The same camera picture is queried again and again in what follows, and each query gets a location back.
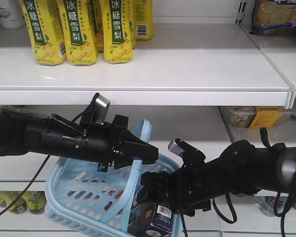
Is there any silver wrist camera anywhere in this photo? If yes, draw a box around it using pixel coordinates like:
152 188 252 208
89 92 111 124
168 138 206 162

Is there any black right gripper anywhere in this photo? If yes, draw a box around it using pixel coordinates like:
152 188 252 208
137 161 214 217

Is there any dark blue cookie box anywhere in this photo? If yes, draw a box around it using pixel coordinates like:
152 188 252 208
127 188 174 237

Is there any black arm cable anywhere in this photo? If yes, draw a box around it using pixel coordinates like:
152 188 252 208
0 155 51 223

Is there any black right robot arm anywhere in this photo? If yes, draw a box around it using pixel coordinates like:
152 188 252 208
137 128 296 216

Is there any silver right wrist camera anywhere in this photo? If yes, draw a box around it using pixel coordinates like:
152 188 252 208
168 138 206 162

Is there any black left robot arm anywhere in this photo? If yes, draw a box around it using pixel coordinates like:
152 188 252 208
0 107 158 172

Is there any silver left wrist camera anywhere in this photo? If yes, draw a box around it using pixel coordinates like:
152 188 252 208
89 92 111 124

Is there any white supermarket shelving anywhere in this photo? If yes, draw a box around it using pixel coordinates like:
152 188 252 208
0 0 296 237

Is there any yellow pear drink bottle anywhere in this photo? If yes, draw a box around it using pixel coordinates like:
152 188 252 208
56 0 98 66
19 0 66 66
100 0 133 64

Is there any blue breakfast biscuit bag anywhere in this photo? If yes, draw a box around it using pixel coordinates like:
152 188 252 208
251 0 296 36

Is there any clear plastic cookie tub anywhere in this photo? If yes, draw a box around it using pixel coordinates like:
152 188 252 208
219 106 296 128

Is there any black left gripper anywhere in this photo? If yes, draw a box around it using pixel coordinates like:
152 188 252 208
80 114 158 172

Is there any light blue plastic basket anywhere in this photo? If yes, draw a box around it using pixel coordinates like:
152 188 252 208
44 118 183 237

